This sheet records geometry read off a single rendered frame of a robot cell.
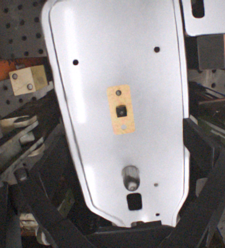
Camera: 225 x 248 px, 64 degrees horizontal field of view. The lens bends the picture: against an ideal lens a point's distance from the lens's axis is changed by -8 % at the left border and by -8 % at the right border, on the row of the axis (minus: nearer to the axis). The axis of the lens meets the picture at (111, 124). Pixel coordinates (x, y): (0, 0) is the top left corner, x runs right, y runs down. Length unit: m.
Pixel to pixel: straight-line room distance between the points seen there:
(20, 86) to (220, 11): 0.33
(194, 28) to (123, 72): 0.13
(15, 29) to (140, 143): 0.53
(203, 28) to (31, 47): 0.50
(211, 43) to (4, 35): 0.60
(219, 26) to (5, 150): 0.36
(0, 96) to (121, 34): 0.53
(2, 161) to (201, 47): 0.35
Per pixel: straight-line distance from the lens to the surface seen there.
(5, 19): 0.72
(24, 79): 0.28
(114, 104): 0.32
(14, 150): 0.27
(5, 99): 0.73
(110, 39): 0.32
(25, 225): 0.42
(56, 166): 0.19
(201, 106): 0.42
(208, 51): 0.37
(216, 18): 0.36
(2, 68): 0.29
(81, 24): 0.32
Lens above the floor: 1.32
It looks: 70 degrees down
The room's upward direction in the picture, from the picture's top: 177 degrees counter-clockwise
